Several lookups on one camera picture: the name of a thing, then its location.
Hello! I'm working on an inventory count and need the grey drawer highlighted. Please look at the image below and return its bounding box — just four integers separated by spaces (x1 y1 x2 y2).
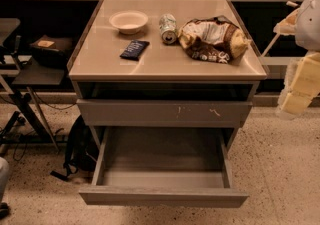
79 127 248 208
77 99 252 128

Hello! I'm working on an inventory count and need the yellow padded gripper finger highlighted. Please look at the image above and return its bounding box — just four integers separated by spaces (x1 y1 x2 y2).
276 52 320 119
273 9 298 35

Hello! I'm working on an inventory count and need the dark side desk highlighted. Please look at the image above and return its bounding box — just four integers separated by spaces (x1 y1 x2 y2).
0 18 68 152

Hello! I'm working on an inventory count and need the dark blue snack packet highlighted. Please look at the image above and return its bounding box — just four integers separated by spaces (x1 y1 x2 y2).
120 40 149 61

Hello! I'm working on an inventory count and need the brown white chip bag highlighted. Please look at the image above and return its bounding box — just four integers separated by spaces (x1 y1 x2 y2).
178 16 250 64

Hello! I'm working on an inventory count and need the white paper bowl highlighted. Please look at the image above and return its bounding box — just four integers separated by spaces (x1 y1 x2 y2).
109 11 148 35

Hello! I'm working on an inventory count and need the grey drawer cabinet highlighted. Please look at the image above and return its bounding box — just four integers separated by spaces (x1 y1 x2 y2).
66 0 269 147

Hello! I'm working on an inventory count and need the white stick with handle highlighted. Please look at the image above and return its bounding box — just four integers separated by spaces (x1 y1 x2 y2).
261 1 300 57

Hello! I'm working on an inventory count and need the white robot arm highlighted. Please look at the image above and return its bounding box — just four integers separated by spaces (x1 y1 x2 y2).
273 0 320 120

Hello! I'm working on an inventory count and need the green white soda can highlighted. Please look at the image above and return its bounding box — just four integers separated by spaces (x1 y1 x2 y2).
159 13 177 45

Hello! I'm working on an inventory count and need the black backpack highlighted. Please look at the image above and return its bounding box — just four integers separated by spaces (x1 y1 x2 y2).
50 116 99 181

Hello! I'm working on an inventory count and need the grey low shelf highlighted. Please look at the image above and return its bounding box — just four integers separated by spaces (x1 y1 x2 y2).
260 56 299 79

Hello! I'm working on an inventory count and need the black box with label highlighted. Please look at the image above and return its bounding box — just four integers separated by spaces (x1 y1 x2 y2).
29 35 73 69

